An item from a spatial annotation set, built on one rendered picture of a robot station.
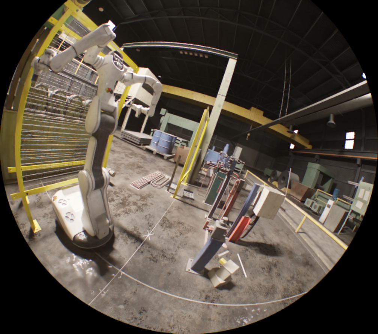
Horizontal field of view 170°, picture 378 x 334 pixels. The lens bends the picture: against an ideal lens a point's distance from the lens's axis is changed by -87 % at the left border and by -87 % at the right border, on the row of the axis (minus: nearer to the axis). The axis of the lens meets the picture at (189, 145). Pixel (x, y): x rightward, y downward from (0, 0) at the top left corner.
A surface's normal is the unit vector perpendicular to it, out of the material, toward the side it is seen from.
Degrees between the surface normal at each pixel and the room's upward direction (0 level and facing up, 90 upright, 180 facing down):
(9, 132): 90
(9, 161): 90
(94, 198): 65
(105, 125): 90
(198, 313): 0
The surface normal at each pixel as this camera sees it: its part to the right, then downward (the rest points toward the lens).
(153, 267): 0.34, -0.94
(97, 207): 0.97, -0.07
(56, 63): 0.76, 0.31
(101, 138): 0.89, 0.40
